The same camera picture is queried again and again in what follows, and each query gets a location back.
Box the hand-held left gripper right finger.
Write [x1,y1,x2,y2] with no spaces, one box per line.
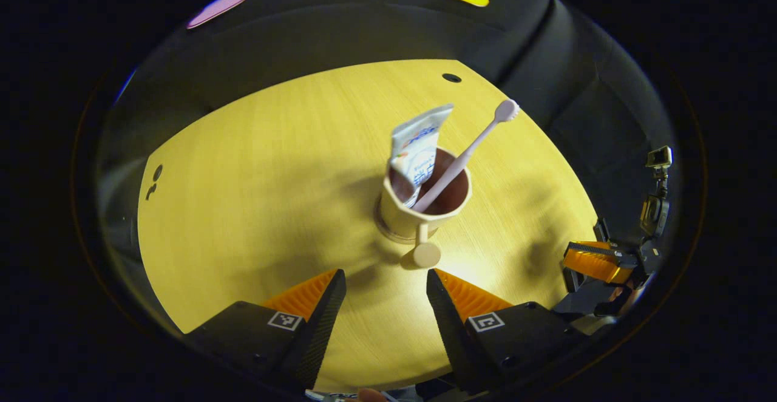
[426,268,588,392]

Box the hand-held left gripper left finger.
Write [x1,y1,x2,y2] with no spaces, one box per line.
[183,268,347,390]

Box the beige cup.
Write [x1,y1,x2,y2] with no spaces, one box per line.
[375,147,473,269]

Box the pink toothbrush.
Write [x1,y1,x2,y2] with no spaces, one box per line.
[412,98,521,213]

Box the white toothpaste tube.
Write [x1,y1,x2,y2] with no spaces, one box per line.
[388,103,455,208]

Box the black backdrop cloth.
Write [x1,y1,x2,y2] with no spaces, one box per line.
[97,0,677,330]

